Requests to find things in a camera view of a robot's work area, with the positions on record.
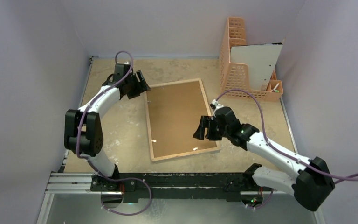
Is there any white wooden picture frame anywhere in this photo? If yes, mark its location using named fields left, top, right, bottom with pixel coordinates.
left=144, top=77, right=221, bottom=162

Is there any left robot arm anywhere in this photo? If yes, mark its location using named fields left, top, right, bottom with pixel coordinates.
left=64, top=62, right=150, bottom=191

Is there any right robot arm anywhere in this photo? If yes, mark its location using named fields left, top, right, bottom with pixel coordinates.
left=193, top=106, right=335, bottom=211

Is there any orange plastic file organizer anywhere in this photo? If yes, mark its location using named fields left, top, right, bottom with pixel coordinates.
left=219, top=17, right=284, bottom=102

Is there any white board sheet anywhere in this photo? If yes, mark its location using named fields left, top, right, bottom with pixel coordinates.
left=230, top=42, right=283, bottom=91

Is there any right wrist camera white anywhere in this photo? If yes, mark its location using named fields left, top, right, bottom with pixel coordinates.
left=209, top=99, right=224, bottom=113

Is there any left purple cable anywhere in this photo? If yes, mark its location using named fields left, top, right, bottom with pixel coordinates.
left=76, top=51, right=135, bottom=180

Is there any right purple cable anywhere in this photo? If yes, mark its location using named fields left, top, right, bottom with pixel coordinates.
left=214, top=89, right=358, bottom=183

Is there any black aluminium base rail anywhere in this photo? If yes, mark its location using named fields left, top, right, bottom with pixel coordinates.
left=44, top=172, right=318, bottom=203

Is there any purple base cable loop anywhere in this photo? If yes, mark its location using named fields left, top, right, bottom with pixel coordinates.
left=101, top=177, right=152, bottom=216

